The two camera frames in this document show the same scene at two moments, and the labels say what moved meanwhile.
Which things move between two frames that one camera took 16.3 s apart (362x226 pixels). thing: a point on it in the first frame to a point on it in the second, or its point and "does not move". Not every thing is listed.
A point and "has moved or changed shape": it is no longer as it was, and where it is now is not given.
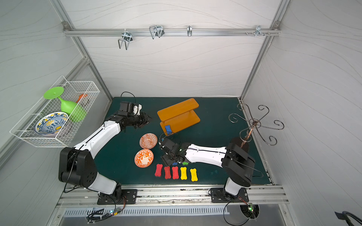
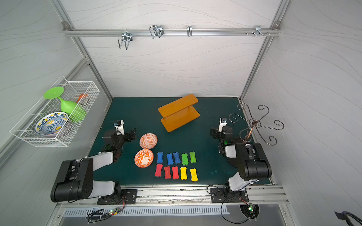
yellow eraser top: [184, 176] does not move
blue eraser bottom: [168, 129] to [160, 157]
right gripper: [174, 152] to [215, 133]
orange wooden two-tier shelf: [179, 116] has moved or changed shape
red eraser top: [167, 171] does not move
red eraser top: [175, 173] does not move
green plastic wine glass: [77, 113] does not move
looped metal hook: [157, 30] does not move
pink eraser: [158, 171] does not move
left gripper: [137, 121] to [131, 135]
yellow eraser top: [193, 174] does not move
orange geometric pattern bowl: [148, 141] does not move
